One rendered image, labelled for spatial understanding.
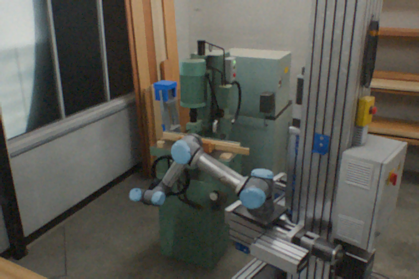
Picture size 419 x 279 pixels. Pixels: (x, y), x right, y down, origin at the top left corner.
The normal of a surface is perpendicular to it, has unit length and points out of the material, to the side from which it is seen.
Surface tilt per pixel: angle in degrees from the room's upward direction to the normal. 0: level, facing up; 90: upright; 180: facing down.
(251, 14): 90
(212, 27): 90
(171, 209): 90
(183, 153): 87
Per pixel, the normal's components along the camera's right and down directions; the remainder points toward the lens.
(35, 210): 0.91, 0.15
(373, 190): -0.64, 0.27
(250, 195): -0.28, 0.39
